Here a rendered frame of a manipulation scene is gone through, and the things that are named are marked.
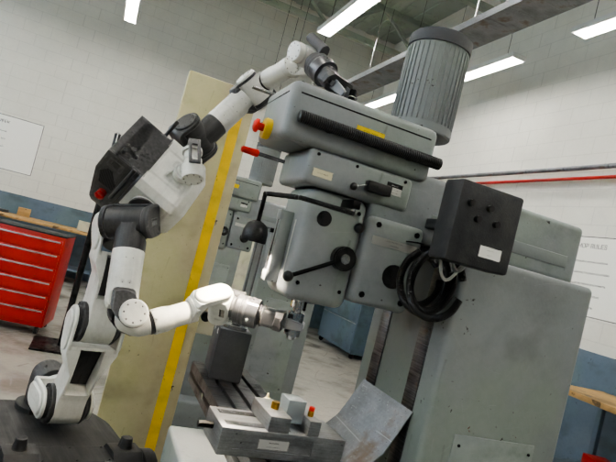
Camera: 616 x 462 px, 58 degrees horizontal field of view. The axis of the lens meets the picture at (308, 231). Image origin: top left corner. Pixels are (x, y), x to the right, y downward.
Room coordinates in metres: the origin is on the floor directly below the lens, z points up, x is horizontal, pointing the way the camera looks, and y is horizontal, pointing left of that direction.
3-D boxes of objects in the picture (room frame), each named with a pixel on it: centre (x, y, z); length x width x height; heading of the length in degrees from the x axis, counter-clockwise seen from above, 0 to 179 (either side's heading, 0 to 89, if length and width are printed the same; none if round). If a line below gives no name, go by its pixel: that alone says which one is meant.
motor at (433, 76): (1.74, -0.26, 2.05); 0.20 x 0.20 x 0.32
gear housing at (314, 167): (1.66, -0.07, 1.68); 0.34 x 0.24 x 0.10; 111
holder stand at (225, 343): (2.17, 0.19, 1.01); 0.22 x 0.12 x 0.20; 14
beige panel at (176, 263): (3.24, 0.70, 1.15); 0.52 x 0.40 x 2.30; 111
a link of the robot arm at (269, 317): (1.66, 0.06, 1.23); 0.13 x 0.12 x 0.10; 176
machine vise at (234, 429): (1.51, -0.05, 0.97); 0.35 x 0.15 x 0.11; 113
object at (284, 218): (1.61, 0.07, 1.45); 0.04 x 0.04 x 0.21; 21
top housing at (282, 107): (1.65, -0.04, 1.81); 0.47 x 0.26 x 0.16; 111
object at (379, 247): (1.71, -0.21, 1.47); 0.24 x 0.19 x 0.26; 21
